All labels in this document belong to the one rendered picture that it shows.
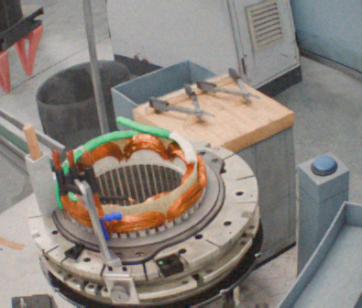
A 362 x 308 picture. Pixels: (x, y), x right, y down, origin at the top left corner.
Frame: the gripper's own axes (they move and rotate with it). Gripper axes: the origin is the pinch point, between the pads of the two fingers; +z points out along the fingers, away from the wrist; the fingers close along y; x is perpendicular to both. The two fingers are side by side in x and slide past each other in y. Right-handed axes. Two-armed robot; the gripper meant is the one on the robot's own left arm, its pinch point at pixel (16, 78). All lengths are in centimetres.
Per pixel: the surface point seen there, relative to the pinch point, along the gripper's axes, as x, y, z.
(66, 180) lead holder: 12.3, 4.1, 9.3
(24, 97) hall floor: -255, -141, 146
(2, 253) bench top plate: -40, -1, 53
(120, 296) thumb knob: 19.3, 7.8, 22.3
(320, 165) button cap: 21.7, -31.8, 29.7
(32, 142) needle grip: 0.6, 0.7, 9.8
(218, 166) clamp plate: 13.5, -18.1, 22.6
